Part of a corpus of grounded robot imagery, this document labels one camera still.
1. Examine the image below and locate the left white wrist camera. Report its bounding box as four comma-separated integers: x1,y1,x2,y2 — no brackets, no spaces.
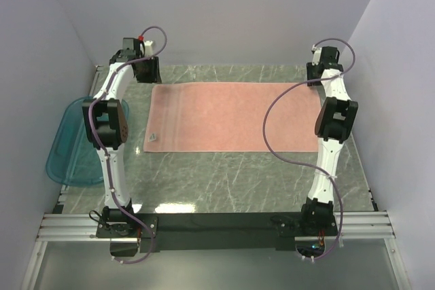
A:
137,35,156,57

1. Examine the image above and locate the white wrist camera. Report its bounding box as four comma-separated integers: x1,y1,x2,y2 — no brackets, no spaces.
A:
137,35,156,57
311,45,322,65

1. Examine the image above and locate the black base bar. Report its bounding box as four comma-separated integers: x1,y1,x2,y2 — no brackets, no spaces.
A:
96,212,319,252

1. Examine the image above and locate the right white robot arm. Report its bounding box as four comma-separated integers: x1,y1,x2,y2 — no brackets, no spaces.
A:
299,45,358,236

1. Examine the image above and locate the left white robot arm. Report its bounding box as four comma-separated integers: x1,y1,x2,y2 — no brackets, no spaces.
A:
82,35,161,237

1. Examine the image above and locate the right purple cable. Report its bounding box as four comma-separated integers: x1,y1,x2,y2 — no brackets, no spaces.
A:
264,38,357,262

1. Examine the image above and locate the pink towel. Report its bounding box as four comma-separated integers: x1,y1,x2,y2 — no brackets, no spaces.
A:
143,82,321,153

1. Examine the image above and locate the purple cable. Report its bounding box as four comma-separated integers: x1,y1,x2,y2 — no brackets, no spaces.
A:
264,38,357,262
88,25,168,266

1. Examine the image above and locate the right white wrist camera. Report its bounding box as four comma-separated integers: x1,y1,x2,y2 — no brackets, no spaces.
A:
311,45,322,65

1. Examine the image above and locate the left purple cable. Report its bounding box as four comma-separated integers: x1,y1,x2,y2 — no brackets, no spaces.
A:
88,25,168,266

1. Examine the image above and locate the teal plastic tray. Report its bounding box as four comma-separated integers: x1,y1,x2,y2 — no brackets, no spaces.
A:
45,96,132,187

